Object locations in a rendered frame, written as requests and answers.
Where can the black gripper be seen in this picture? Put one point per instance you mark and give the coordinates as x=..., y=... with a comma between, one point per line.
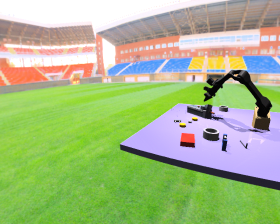
x=209, y=95

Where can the red block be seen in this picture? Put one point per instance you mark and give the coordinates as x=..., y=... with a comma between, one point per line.
x=187, y=140

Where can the dark grey ring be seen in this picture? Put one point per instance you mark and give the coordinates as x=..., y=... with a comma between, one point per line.
x=211, y=134
x=223, y=108

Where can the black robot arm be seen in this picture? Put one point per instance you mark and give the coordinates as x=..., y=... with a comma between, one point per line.
x=263, y=103

